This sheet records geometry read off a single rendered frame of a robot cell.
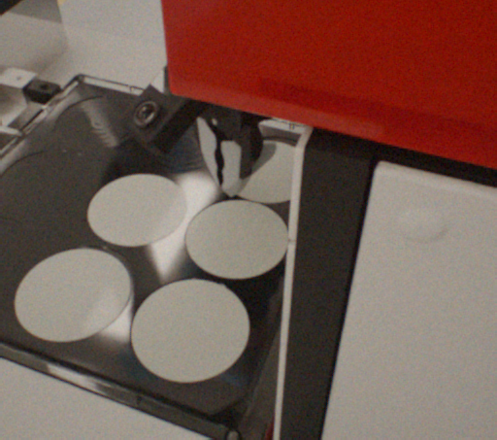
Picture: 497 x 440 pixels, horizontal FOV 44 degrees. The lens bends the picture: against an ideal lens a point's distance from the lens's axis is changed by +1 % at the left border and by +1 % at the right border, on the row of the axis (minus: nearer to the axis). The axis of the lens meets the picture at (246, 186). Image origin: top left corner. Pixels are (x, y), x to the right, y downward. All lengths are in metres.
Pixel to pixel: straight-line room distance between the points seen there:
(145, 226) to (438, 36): 0.47
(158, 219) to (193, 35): 0.44
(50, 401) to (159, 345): 0.12
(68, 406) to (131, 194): 0.27
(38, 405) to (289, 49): 0.33
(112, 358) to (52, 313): 0.07
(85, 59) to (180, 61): 0.81
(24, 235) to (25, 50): 0.39
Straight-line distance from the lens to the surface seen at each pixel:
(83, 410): 0.44
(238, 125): 0.53
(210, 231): 0.60
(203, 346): 0.52
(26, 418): 0.44
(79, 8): 2.96
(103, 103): 0.77
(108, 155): 0.69
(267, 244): 0.59
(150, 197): 0.64
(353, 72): 0.18
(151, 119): 0.48
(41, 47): 0.98
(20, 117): 0.82
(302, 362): 0.29
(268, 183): 0.64
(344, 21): 0.17
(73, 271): 0.59
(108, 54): 1.01
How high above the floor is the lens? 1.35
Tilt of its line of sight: 44 degrees down
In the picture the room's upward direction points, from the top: straight up
